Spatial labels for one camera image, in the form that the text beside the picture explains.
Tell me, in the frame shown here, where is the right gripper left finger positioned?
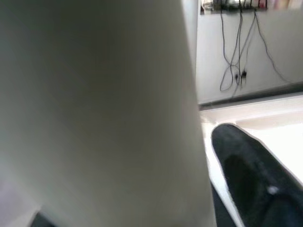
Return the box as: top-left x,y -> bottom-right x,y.
30,209 -> 59,227

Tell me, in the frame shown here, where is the black device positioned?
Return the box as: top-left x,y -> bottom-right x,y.
213,0 -> 268,10

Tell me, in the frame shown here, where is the black tablecloth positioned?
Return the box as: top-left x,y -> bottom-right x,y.
212,182 -> 244,227

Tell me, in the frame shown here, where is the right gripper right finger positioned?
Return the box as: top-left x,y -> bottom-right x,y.
210,122 -> 303,227

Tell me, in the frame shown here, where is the black wall cable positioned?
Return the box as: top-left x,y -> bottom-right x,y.
254,10 -> 294,85
219,9 -> 258,92

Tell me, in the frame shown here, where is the white plastic table leg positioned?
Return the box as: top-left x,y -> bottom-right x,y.
0,0 -> 217,227

